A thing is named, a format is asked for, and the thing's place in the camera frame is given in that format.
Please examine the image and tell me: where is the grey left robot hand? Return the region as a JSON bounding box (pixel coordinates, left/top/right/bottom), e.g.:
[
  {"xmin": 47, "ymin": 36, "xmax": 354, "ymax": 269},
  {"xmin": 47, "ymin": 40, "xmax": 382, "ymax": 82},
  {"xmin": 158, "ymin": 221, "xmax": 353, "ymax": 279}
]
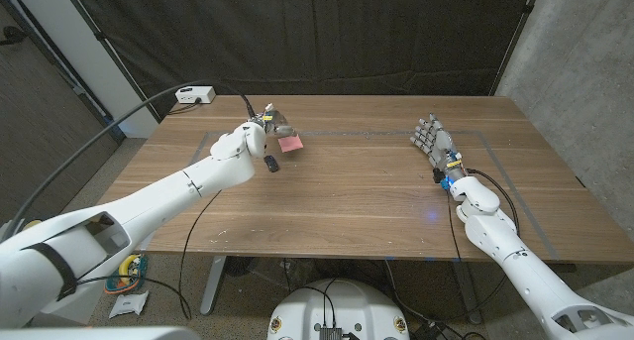
[{"xmin": 257, "ymin": 109, "xmax": 300, "ymax": 138}]

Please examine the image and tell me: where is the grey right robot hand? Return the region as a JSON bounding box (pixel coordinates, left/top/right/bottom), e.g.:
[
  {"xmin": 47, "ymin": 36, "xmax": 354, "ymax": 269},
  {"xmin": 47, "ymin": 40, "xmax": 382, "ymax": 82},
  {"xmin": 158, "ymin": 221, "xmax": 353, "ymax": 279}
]
[{"xmin": 409, "ymin": 113, "xmax": 470, "ymax": 188}]

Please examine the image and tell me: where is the pink sticky note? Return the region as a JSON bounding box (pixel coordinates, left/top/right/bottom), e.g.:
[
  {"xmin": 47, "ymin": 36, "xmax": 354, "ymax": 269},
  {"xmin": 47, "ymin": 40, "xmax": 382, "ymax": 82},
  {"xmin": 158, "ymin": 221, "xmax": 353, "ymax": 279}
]
[{"xmin": 277, "ymin": 135, "xmax": 305, "ymax": 155}]

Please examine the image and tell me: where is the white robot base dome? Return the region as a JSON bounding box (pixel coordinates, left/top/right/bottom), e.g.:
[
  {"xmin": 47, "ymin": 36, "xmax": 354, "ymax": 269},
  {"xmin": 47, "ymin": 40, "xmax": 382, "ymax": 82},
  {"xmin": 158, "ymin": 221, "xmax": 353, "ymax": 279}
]
[{"xmin": 266, "ymin": 278, "xmax": 411, "ymax": 340}]

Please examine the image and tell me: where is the white power box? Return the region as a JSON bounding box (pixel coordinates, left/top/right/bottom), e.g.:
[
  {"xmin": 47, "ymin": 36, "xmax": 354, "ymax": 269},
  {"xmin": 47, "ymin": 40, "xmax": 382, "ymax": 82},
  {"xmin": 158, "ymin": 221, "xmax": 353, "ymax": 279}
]
[{"xmin": 174, "ymin": 85, "xmax": 217, "ymax": 105}]

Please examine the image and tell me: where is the black backdrop curtain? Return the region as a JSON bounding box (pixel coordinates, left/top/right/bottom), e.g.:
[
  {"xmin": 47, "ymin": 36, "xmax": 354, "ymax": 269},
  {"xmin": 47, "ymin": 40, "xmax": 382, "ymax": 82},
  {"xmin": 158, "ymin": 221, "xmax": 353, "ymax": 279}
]
[{"xmin": 58, "ymin": 0, "xmax": 544, "ymax": 121}]

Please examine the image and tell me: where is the black backdrop stand pole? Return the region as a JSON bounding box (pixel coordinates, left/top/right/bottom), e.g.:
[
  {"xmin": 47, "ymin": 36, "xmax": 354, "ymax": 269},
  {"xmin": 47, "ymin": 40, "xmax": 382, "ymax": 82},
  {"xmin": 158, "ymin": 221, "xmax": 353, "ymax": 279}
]
[
  {"xmin": 58, "ymin": 0, "xmax": 162, "ymax": 123},
  {"xmin": 488, "ymin": 0, "xmax": 544, "ymax": 97}
]

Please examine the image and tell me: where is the grey metal table leg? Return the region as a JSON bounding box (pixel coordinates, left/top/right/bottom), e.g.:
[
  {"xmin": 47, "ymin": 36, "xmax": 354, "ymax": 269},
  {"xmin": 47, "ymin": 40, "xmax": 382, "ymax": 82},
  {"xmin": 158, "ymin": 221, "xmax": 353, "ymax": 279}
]
[
  {"xmin": 450, "ymin": 260, "xmax": 482, "ymax": 325},
  {"xmin": 200, "ymin": 254, "xmax": 228, "ymax": 315}
]

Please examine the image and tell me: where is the white plastic packet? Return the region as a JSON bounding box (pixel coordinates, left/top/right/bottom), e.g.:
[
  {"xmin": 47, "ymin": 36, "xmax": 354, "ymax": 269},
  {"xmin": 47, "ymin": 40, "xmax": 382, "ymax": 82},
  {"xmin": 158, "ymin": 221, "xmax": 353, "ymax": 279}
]
[{"xmin": 108, "ymin": 289, "xmax": 150, "ymax": 319}]

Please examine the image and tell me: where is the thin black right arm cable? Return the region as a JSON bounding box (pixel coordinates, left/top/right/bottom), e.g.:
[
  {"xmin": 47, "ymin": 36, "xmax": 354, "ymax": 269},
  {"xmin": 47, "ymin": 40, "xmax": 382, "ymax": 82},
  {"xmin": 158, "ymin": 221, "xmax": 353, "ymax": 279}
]
[{"xmin": 447, "ymin": 188, "xmax": 465, "ymax": 262}]

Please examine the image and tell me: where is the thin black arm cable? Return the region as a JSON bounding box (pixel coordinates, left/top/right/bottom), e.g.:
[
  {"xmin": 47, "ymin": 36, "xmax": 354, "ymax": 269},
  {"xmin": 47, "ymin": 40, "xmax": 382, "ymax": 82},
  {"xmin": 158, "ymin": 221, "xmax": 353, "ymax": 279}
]
[
  {"xmin": 447, "ymin": 188, "xmax": 465, "ymax": 262},
  {"xmin": 177, "ymin": 189, "xmax": 223, "ymax": 321}
]

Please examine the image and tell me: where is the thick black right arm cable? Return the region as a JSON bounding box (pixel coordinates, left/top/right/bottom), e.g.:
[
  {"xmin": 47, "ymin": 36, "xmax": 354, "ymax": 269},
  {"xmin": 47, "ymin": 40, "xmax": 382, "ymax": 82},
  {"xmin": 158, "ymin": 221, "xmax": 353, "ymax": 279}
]
[{"xmin": 465, "ymin": 168, "xmax": 521, "ymax": 235}]

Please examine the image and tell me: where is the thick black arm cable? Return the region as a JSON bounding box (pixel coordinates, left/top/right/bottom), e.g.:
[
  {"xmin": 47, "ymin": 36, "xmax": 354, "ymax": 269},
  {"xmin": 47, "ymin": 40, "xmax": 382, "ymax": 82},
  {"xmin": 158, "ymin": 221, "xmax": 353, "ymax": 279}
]
[
  {"xmin": 465, "ymin": 168, "xmax": 521, "ymax": 235},
  {"xmin": 0, "ymin": 79, "xmax": 258, "ymax": 242}
]

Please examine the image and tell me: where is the black power box cable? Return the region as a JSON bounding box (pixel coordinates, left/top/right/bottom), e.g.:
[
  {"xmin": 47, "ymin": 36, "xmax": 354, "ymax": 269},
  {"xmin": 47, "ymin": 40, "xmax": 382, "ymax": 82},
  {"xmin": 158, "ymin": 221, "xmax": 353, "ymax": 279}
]
[{"xmin": 167, "ymin": 99, "xmax": 202, "ymax": 116}]

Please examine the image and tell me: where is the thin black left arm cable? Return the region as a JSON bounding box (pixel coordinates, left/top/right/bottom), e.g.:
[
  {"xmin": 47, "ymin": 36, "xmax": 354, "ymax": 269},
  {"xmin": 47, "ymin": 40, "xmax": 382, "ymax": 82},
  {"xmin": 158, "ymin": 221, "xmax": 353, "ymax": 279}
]
[{"xmin": 177, "ymin": 189, "xmax": 223, "ymax": 321}]

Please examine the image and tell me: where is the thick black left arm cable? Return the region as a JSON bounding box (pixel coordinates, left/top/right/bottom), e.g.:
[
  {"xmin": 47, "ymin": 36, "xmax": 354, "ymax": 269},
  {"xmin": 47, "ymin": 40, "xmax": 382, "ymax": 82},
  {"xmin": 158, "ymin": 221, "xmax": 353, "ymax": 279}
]
[{"xmin": 0, "ymin": 79, "xmax": 258, "ymax": 242}]

